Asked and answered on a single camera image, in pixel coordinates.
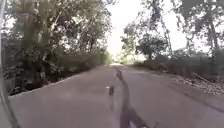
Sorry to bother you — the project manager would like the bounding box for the row of trees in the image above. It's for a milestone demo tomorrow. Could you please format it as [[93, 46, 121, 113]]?
[[119, 0, 224, 83], [0, 0, 116, 97]]

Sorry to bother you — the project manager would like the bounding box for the grey asphalt road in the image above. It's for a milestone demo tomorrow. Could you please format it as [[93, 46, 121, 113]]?
[[0, 63, 224, 128]]

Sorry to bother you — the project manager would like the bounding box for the leaf-strewn dirt verge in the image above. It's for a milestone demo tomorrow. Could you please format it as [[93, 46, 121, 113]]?
[[133, 62, 224, 96]]

